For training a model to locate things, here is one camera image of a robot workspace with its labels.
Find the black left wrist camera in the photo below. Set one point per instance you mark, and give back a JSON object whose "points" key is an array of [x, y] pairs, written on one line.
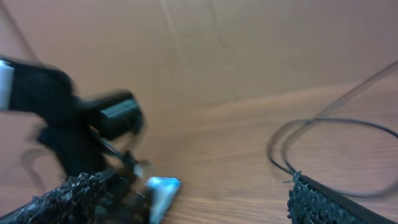
{"points": [[116, 114]]}

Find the cardboard back panel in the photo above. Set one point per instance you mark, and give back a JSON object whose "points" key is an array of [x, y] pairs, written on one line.
{"points": [[192, 53]]}

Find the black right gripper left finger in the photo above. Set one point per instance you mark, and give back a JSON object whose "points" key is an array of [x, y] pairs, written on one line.
{"points": [[82, 199]]}

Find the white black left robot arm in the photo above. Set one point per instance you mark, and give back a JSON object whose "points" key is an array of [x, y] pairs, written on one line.
{"points": [[46, 92]]}

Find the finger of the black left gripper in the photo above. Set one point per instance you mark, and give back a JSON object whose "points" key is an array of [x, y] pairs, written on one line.
{"points": [[137, 197]]}

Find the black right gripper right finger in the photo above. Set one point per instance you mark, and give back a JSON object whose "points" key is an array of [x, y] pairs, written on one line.
{"points": [[311, 202]]}

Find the Samsung Galaxy smartphone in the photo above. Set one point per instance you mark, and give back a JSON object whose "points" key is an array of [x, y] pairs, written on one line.
{"points": [[165, 189]]}

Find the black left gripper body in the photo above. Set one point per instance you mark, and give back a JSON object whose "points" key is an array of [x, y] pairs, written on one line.
{"points": [[77, 145]]}

